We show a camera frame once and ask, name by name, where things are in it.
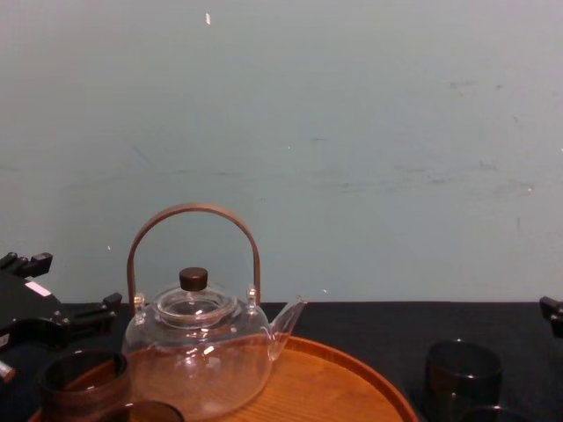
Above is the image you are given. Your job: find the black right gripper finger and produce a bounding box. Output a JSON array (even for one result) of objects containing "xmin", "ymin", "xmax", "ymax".
[{"xmin": 539, "ymin": 295, "xmax": 563, "ymax": 339}]

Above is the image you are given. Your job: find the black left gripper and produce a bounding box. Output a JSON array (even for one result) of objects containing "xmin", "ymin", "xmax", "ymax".
[{"xmin": 0, "ymin": 251, "xmax": 124, "ymax": 353}]

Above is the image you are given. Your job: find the round brown wooden tray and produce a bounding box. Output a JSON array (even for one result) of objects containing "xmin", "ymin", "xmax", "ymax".
[{"xmin": 27, "ymin": 335, "xmax": 419, "ymax": 422}]

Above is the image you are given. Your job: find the dark smoked glass cup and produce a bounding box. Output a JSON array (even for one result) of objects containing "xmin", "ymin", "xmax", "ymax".
[
  {"xmin": 36, "ymin": 350, "xmax": 129, "ymax": 419},
  {"xmin": 99, "ymin": 398, "xmax": 186, "ymax": 422},
  {"xmin": 423, "ymin": 339, "xmax": 505, "ymax": 422},
  {"xmin": 457, "ymin": 405, "xmax": 530, "ymax": 422}
]

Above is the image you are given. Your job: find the glass teapot lid dark knob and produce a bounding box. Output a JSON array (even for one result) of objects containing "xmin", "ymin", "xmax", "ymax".
[{"xmin": 153, "ymin": 266, "xmax": 239, "ymax": 329}]

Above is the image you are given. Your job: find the black table cloth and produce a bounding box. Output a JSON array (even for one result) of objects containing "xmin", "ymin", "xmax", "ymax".
[{"xmin": 0, "ymin": 301, "xmax": 563, "ymax": 422}]

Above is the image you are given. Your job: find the clear glass teapot wooden handle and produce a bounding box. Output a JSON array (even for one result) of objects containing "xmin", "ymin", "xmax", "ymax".
[{"xmin": 121, "ymin": 202, "xmax": 308, "ymax": 421}]

